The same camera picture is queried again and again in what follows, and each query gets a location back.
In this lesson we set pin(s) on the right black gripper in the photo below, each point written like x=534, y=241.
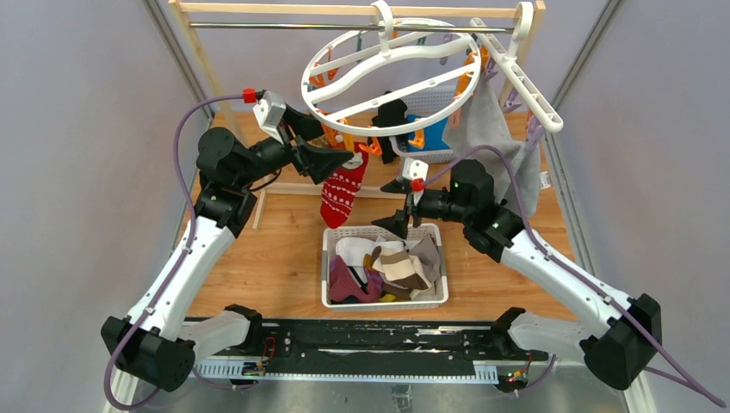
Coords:
x=397, y=223

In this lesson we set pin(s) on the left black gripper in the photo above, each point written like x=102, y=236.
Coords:
x=319, y=163

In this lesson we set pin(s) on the grey towel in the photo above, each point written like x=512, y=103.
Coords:
x=482, y=122

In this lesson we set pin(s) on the white basket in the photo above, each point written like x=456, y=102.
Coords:
x=421, y=105
x=423, y=301

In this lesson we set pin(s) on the purple striped sock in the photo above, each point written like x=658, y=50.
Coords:
x=360, y=283

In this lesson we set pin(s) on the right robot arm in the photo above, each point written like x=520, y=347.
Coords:
x=614, y=333

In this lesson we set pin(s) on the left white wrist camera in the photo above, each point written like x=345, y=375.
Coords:
x=269, y=111

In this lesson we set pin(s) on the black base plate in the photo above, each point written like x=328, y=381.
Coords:
x=373, y=349

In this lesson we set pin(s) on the brown beige patterned sock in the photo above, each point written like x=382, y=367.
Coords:
x=426, y=260

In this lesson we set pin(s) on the straight white clip hanger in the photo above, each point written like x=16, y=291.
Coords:
x=527, y=18

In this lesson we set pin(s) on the blue cloth in basket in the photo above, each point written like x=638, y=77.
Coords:
x=428, y=139

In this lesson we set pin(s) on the metal rack rod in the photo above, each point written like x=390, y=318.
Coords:
x=422, y=28

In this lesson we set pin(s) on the red patterned sock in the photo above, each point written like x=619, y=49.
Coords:
x=339, y=191

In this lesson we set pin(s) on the orange clothespin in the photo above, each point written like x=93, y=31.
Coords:
x=371, y=146

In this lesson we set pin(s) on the black cloth on basket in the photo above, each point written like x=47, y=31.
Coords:
x=389, y=114

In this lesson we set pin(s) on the yellow sock in basket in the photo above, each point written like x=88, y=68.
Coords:
x=387, y=298

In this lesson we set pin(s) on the white front basket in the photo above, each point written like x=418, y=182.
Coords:
x=423, y=301

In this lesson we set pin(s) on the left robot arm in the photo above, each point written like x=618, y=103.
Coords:
x=151, y=342

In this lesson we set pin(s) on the white back basket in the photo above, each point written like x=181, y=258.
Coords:
x=421, y=105

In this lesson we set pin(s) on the round white clip hanger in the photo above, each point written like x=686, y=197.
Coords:
x=348, y=79

